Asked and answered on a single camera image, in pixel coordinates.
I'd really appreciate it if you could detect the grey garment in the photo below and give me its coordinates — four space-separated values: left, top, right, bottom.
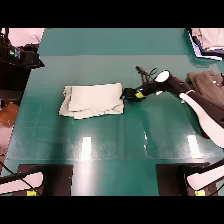
191 27 224 52

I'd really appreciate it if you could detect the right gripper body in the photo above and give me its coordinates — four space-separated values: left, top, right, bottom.
121 86 147 102

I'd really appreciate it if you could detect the cream garment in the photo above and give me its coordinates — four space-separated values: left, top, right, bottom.
58 82 125 120

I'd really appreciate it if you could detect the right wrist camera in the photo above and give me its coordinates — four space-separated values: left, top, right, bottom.
134 65 158 85

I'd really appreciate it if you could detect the brown garment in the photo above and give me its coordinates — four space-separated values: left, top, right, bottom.
186 69 224 113

